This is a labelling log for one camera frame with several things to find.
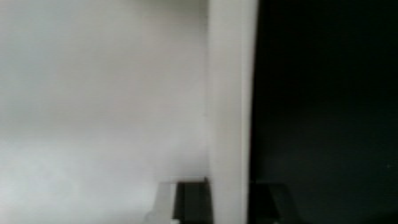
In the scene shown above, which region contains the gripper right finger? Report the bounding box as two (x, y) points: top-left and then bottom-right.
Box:
(250, 183), (300, 224)

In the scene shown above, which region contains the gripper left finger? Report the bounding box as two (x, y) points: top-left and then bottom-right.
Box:
(154, 181), (213, 224)

